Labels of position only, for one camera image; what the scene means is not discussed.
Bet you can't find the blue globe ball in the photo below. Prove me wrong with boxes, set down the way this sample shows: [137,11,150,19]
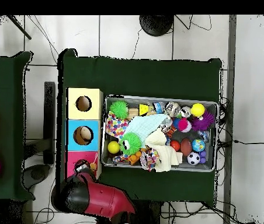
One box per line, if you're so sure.
[192,138,206,153]

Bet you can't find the dark green side tablecloth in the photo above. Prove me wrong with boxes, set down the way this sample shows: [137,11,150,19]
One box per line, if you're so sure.
[0,51,34,201]

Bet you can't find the polka dot cloth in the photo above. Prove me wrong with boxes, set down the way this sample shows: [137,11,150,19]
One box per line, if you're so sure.
[106,115,129,140]

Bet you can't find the heart print cloth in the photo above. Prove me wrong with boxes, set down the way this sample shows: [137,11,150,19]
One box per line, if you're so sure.
[140,148,160,171]

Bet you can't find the small soccer ball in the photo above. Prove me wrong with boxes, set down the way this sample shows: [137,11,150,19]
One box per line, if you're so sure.
[187,151,202,166]

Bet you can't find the black round base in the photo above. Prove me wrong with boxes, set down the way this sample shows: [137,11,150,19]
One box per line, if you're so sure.
[139,15,175,37]

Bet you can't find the green fuzzy monster toy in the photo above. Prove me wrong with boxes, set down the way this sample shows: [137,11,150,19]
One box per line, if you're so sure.
[119,132,144,156]

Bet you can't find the large yellow ball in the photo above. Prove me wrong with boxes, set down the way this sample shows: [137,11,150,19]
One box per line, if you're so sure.
[190,103,205,117]

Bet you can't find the long black floor cable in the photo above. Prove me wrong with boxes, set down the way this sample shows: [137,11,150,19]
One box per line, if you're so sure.
[232,138,264,145]

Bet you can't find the green spiky ball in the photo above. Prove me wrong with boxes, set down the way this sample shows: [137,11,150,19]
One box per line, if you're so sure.
[109,99,130,120]

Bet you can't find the small yellow ball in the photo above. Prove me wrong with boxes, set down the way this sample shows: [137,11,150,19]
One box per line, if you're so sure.
[107,141,121,155]

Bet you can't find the light teal waffle cloth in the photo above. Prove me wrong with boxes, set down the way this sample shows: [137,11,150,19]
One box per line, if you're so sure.
[124,113,168,145]

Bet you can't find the clear wire mesh bin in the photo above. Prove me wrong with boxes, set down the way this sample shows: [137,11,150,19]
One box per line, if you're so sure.
[101,95,219,173]

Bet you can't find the cream waffle cloth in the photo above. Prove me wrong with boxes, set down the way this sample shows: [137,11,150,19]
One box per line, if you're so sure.
[144,129,183,173]

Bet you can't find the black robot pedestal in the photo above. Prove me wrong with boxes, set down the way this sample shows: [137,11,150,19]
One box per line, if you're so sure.
[134,200,170,224]

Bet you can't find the black rod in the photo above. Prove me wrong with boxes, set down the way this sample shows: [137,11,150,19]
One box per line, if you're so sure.
[6,15,32,40]

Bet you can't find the black panel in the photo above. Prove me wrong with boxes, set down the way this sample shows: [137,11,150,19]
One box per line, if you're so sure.
[43,81,57,165]

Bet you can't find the wooden box with three holes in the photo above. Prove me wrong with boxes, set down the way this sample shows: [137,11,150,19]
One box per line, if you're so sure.
[65,87,105,184]

